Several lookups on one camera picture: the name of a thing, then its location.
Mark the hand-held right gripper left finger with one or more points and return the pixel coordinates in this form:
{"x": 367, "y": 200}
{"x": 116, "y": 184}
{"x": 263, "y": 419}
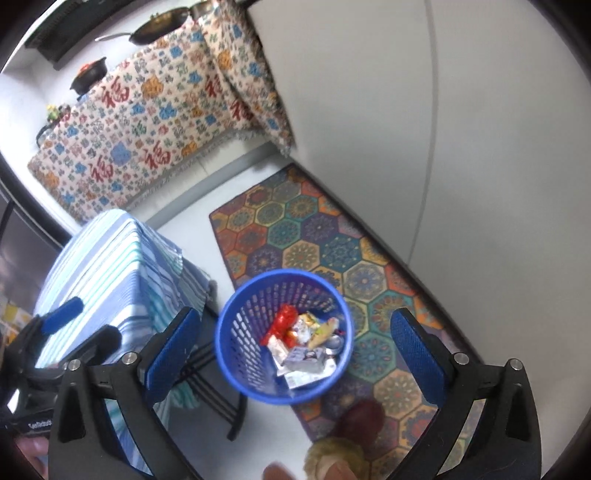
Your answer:
{"x": 173, "y": 355}

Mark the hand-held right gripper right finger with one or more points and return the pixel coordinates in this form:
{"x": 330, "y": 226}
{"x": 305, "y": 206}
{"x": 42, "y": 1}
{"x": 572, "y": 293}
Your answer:
{"x": 418, "y": 355}

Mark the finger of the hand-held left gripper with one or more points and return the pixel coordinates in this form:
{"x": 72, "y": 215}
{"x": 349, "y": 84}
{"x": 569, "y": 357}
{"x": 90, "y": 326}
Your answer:
{"x": 92, "y": 346}
{"x": 60, "y": 316}

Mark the blue plastic basket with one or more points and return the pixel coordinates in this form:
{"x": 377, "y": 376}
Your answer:
{"x": 240, "y": 341}

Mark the yellow green snack packet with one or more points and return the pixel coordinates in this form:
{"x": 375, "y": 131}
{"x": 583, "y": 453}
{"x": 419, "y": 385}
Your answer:
{"x": 323, "y": 332}

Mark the white cartoon print box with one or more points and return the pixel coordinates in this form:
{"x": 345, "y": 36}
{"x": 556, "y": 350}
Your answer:
{"x": 304, "y": 357}

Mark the silver wrapper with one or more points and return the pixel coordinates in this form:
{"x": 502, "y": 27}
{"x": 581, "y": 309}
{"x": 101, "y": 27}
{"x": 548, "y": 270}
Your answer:
{"x": 304, "y": 327}

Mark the red foil wrapper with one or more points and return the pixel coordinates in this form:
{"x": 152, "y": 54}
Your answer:
{"x": 291, "y": 340}

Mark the person's left hand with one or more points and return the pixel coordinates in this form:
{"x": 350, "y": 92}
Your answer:
{"x": 34, "y": 454}

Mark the yellow cardboard box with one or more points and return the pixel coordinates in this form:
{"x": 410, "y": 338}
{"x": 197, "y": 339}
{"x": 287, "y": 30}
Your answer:
{"x": 16, "y": 318}

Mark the blue striped tablecloth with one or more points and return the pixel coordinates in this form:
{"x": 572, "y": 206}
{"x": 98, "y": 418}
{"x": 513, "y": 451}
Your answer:
{"x": 101, "y": 267}

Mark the dark red slipper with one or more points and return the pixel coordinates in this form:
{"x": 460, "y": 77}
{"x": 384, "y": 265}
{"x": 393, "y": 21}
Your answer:
{"x": 362, "y": 422}

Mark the colourful hexagon floor mat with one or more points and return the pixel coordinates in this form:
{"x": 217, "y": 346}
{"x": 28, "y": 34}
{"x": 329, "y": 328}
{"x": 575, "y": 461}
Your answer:
{"x": 332, "y": 240}

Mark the printed patterned cloth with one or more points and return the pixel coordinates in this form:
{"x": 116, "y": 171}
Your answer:
{"x": 249, "y": 78}
{"x": 138, "y": 129}

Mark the black clay pot red lid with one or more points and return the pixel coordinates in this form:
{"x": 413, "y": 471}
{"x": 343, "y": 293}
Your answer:
{"x": 90, "y": 78}

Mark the black range hood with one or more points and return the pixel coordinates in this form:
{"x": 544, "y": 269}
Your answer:
{"x": 46, "y": 44}

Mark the black wok with lid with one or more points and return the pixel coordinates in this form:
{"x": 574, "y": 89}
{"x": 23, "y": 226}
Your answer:
{"x": 159, "y": 26}

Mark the black table frame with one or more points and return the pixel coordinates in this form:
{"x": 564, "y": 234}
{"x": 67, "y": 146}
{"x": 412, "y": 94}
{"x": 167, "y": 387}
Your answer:
{"x": 217, "y": 397}

